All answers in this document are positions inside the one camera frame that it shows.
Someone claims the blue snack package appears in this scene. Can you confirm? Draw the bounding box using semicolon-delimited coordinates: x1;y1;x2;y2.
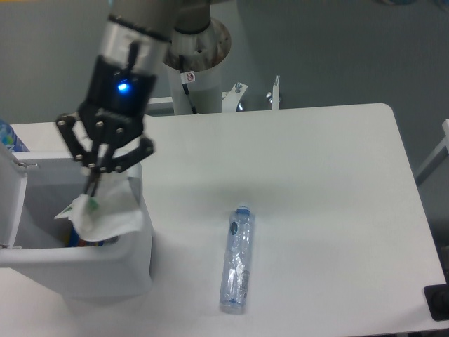
67;227;105;247

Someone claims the white open trash can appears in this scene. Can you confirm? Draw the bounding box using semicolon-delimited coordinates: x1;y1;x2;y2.
1;147;153;298

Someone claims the clear plastic water bottle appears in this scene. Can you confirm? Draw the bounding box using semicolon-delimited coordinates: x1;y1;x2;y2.
219;204;255;315

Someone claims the black table clamp mount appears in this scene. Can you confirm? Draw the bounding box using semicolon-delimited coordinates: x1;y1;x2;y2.
424;284;448;322

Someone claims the black cable on pedestal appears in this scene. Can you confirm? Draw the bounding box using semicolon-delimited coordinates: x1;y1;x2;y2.
178;54;198;115

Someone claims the white metal base frame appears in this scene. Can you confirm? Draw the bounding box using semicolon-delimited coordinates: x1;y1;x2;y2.
147;74;282;116

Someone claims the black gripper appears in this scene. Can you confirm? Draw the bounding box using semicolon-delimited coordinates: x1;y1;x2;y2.
55;55;156;197

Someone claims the blue labelled bottle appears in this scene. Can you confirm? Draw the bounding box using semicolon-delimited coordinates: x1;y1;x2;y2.
0;119;29;152

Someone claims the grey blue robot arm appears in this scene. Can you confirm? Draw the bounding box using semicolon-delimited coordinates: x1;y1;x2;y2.
55;1;212;197

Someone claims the white frame leg right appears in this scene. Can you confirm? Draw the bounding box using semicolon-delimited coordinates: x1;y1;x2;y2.
415;119;448;186

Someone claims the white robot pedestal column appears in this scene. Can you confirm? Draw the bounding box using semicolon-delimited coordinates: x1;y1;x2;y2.
164;18;232;115

